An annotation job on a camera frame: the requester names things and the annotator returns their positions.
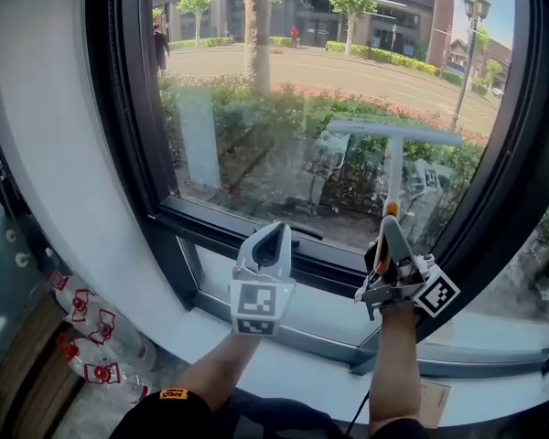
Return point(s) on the brown building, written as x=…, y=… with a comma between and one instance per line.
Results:
x=416, y=7

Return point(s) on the small leafy tree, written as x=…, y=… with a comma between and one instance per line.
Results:
x=352, y=0
x=193, y=5

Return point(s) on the white squeegee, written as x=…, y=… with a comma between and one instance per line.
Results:
x=395, y=167

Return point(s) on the clear window glass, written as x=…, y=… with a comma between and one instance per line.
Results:
x=325, y=76

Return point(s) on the small cardboard box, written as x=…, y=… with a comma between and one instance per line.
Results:
x=434, y=403

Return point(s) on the person's black shirt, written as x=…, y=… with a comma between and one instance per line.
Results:
x=174, y=419

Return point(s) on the person's left forearm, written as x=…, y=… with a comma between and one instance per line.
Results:
x=219, y=368

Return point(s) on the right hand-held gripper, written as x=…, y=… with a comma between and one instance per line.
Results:
x=437, y=293

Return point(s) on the large street tree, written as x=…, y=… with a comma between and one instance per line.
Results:
x=258, y=39

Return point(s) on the person's right forearm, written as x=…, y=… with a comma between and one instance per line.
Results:
x=393, y=368

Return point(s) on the black window frame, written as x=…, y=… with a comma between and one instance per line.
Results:
x=119, y=131

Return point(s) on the white windowsill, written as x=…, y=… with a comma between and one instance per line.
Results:
x=302, y=382

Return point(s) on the white round knob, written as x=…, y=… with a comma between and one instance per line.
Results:
x=23, y=259
x=11, y=235

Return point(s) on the green hedge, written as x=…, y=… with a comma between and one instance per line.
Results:
x=279, y=108

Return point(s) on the black street lamp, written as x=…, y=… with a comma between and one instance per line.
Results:
x=476, y=7

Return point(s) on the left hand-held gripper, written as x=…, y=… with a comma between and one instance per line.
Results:
x=256, y=300

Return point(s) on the dark teal panel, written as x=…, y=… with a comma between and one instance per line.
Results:
x=4, y=291

